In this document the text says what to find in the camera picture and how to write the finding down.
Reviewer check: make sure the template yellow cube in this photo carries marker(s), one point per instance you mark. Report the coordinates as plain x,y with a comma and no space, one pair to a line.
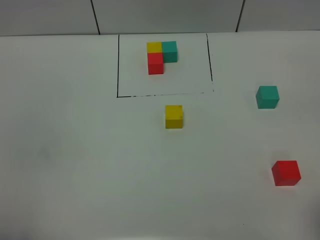
154,47

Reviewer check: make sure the template teal cube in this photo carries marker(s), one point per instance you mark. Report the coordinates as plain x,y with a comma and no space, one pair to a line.
169,51

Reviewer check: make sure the template red cube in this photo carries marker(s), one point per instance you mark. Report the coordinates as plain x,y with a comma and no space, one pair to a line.
155,63

